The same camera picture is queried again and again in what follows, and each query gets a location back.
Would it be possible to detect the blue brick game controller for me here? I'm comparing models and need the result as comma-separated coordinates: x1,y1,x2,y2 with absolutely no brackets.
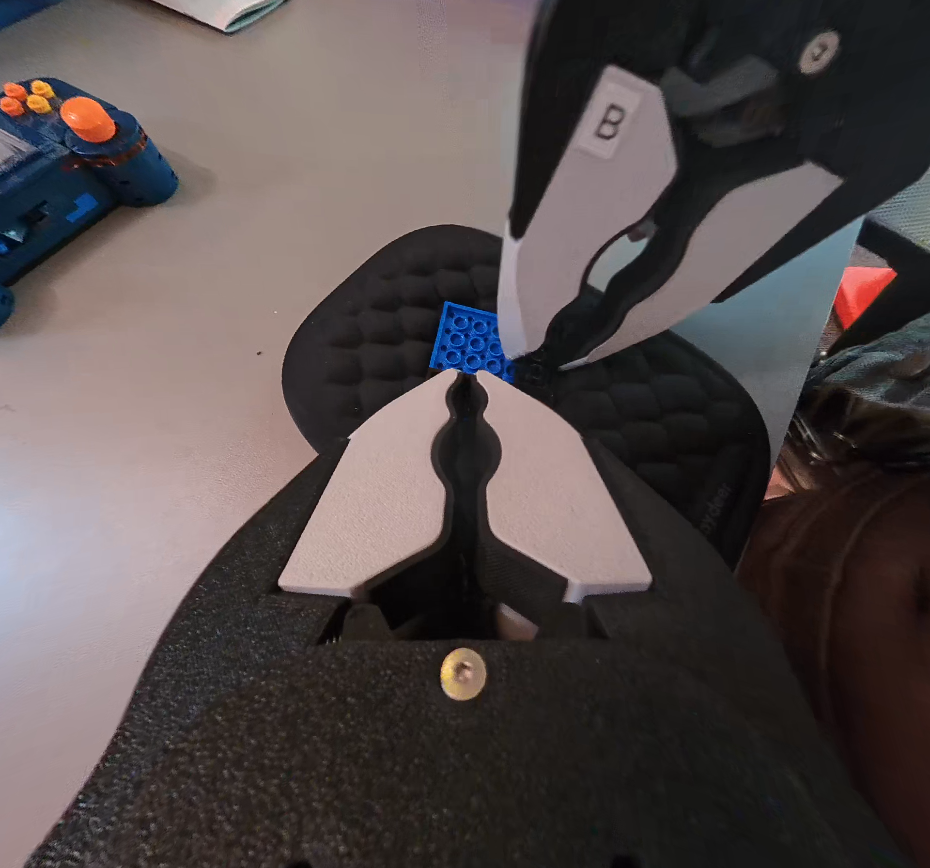
0,77,180,327

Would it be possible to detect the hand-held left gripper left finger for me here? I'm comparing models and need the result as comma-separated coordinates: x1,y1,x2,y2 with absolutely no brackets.
278,370,462,600

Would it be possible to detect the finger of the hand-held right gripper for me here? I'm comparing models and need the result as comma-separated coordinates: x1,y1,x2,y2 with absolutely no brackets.
558,160,849,373
497,65,680,362

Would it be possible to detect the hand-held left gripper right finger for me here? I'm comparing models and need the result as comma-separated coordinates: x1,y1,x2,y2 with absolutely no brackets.
476,372,652,604

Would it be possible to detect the black toy brick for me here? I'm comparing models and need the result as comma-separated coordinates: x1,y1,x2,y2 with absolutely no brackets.
512,347,562,388

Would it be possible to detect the black cushioned mat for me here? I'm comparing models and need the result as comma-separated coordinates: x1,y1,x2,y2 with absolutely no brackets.
282,225,771,573

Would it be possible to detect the person's brown sweater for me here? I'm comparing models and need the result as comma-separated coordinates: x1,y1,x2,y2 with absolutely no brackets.
737,403,930,868

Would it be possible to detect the blue toy brick plate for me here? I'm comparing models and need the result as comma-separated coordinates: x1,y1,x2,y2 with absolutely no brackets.
430,301,520,384

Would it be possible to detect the person's jeans leg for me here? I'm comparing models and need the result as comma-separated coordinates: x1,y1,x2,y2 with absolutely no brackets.
803,316,930,404

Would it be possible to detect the red fabric item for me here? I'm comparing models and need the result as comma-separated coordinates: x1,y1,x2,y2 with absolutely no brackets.
834,268,899,333

